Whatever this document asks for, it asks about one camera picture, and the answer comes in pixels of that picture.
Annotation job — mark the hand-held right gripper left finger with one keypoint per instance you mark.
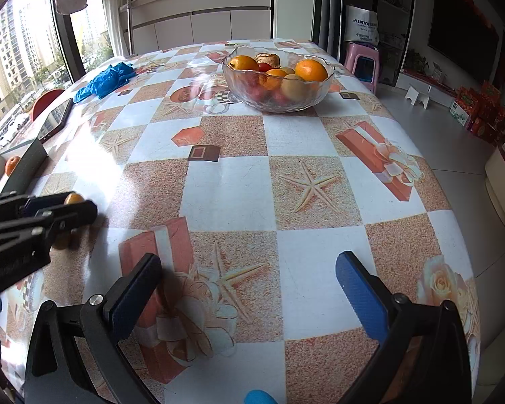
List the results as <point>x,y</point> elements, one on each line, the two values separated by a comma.
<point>130,298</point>

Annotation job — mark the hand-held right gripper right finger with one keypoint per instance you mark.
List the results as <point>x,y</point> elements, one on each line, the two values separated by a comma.
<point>360,294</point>

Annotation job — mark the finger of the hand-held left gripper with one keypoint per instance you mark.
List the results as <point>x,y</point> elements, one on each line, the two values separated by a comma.
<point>46,203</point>
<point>73,216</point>

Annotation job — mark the yellow cherry tomato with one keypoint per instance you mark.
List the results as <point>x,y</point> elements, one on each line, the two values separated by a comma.
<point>73,198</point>

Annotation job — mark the dark green box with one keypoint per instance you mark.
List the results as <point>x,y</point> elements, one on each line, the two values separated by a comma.
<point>29,164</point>

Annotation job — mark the black tablet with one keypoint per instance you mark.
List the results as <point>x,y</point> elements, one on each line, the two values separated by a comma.
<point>55,120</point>

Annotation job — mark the red chair back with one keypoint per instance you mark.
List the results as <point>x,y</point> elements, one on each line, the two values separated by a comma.
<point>44,101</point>

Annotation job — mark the crumpled blue gloves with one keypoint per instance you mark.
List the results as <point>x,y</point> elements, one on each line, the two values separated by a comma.
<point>105,81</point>

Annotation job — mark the blue round object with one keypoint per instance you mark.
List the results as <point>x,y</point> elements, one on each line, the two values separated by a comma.
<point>261,397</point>

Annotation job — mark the checkered printed tablecloth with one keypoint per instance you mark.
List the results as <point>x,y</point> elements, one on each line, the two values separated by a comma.
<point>227,193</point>

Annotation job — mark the beige round ottoman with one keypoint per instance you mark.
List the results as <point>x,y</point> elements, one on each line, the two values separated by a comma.
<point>503,187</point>

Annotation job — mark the chrome pole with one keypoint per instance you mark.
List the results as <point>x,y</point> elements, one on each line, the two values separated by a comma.
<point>129,21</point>

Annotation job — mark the glass bowl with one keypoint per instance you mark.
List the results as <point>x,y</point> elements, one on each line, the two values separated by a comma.
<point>311,99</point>

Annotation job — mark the green and white box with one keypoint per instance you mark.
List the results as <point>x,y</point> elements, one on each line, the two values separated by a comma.
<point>458,111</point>

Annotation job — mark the small white step stool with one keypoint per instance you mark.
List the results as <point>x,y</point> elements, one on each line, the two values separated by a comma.
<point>417,94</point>

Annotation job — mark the red fruit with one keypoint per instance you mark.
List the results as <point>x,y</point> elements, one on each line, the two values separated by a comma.
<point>280,97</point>
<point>259,91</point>

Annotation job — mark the yellow pear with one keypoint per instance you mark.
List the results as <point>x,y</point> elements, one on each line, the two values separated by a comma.
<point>296,88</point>

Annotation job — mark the white television stand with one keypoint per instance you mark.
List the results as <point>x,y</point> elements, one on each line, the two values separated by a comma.
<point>439,90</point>

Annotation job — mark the stack of red boxes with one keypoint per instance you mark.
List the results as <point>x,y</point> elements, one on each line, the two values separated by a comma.
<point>488,113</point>

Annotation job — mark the white counter cabinet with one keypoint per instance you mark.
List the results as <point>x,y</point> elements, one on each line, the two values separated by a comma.
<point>202,25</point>

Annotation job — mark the small mandarin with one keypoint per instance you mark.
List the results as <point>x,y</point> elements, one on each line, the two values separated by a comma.
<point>274,78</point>

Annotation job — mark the pink plastic stool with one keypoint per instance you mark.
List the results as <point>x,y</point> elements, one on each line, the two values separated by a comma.
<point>362,52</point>

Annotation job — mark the red tomato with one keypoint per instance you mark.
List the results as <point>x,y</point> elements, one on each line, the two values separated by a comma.
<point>264,67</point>

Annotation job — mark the brown walnut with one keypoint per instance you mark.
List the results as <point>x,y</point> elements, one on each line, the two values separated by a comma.
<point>267,59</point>

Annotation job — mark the white paper bag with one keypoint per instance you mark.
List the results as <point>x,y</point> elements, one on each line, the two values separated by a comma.
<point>362,25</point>

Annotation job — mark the black television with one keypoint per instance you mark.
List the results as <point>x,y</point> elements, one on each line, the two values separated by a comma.
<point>463,38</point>

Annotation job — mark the dark display shelf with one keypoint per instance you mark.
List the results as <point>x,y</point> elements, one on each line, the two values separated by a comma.
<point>395,8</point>

